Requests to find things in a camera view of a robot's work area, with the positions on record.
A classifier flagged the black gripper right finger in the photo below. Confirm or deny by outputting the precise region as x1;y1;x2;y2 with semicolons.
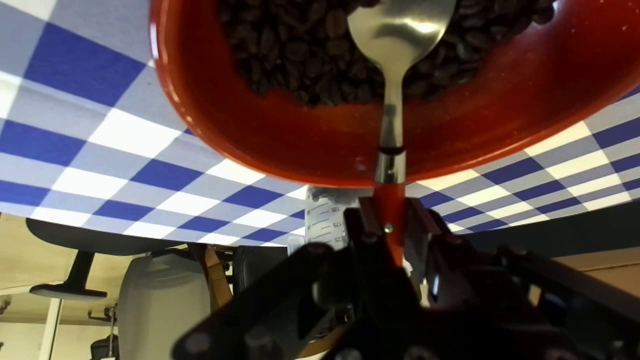
402;195;640;360

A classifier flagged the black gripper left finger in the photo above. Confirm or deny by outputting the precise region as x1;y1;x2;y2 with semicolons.
172;195;429;360

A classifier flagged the metal spoon with orange handle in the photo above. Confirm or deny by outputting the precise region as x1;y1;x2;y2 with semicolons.
347;0;459;267

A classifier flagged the orange bowl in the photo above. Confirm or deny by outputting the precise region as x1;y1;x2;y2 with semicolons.
147;0;640;189

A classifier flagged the white plastic bin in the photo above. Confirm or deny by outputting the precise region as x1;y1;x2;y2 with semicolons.
117;252;217;360

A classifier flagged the dark coffee beans pile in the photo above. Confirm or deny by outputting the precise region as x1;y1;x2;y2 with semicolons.
217;0;558;108

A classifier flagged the blue white checkered tablecloth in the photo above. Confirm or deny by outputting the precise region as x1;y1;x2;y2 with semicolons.
0;0;640;247

